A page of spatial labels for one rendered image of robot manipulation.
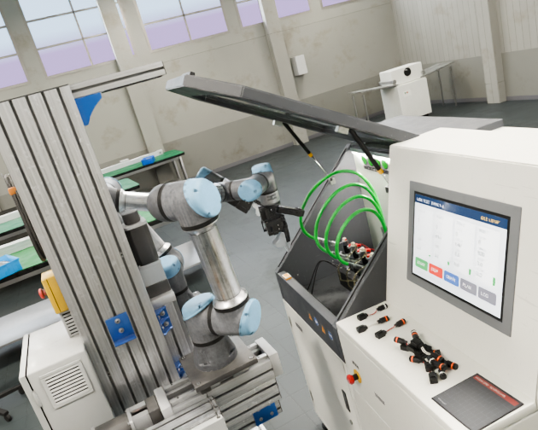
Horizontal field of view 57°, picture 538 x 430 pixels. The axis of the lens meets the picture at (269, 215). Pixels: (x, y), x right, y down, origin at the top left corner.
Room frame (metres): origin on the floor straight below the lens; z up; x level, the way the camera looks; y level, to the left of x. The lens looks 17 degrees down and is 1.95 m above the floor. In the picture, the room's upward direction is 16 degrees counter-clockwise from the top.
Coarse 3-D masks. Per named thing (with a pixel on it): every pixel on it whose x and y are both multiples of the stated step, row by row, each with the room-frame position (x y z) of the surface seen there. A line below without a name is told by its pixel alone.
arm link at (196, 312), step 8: (200, 296) 1.53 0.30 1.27; (208, 296) 1.50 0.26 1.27; (184, 304) 1.52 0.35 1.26; (192, 304) 1.49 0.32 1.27; (200, 304) 1.46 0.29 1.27; (208, 304) 1.46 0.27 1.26; (184, 312) 1.46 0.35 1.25; (192, 312) 1.45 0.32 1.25; (200, 312) 1.45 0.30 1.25; (208, 312) 1.44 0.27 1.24; (184, 320) 1.47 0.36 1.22; (192, 320) 1.45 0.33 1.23; (200, 320) 1.44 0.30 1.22; (208, 320) 1.43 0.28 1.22; (192, 328) 1.46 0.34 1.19; (200, 328) 1.44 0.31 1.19; (208, 328) 1.43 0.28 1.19; (192, 336) 1.47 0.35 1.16; (200, 336) 1.45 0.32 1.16; (208, 336) 1.45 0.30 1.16; (216, 336) 1.46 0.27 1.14
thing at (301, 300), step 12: (288, 288) 2.13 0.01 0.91; (300, 288) 2.02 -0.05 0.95; (288, 300) 2.19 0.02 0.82; (300, 300) 1.99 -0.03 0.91; (312, 300) 1.88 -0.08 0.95; (300, 312) 2.04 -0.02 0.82; (312, 312) 1.86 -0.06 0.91; (324, 312) 1.76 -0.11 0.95; (312, 324) 1.91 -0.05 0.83; (324, 324) 1.75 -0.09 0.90; (324, 336) 1.79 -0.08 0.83; (336, 348) 1.67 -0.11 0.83
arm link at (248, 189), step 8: (256, 176) 1.75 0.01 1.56; (264, 176) 1.77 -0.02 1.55; (232, 184) 1.75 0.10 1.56; (240, 184) 1.72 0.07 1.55; (248, 184) 1.69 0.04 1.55; (256, 184) 1.70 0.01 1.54; (264, 184) 1.74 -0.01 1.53; (232, 192) 1.74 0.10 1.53; (240, 192) 1.70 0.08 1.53; (248, 192) 1.69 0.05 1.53; (256, 192) 1.68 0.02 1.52; (248, 200) 1.69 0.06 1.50
